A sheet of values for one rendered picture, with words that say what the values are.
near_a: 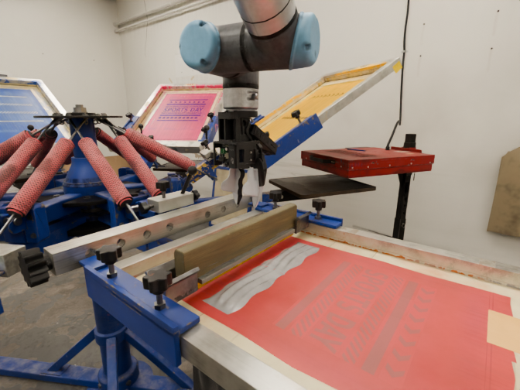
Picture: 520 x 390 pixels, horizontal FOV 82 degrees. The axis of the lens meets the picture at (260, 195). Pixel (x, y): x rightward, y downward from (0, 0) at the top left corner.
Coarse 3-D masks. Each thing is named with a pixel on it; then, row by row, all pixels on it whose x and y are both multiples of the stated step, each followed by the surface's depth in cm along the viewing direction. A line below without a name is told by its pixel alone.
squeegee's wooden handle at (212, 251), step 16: (288, 208) 82; (240, 224) 69; (256, 224) 72; (272, 224) 77; (288, 224) 83; (208, 240) 61; (224, 240) 63; (240, 240) 68; (256, 240) 73; (176, 256) 56; (192, 256) 57; (208, 256) 60; (224, 256) 64; (176, 272) 58
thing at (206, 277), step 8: (288, 232) 82; (272, 240) 77; (280, 240) 79; (256, 248) 72; (264, 248) 73; (240, 256) 68; (248, 256) 69; (224, 264) 64; (232, 264) 65; (208, 272) 61; (216, 272) 61; (200, 280) 58; (208, 280) 59
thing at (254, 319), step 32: (288, 288) 62; (224, 320) 52; (256, 320) 52; (288, 352) 45; (320, 352) 45; (416, 352) 45; (448, 352) 45; (480, 352) 45; (352, 384) 40; (384, 384) 40; (416, 384) 40; (448, 384) 40; (480, 384) 40; (512, 384) 40
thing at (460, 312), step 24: (288, 240) 87; (312, 264) 73; (336, 264) 73; (360, 264) 73; (384, 264) 73; (456, 288) 62; (432, 312) 55; (456, 312) 55; (480, 312) 55; (504, 312) 55; (456, 336) 49; (480, 336) 49
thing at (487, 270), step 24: (240, 216) 97; (192, 240) 78; (336, 240) 86; (360, 240) 82; (384, 240) 78; (120, 264) 65; (144, 264) 68; (432, 264) 71; (456, 264) 68; (480, 264) 65; (504, 264) 65; (192, 336) 44; (216, 336) 44; (192, 360) 43; (216, 360) 40; (240, 360) 40; (240, 384) 37; (264, 384) 36; (288, 384) 36
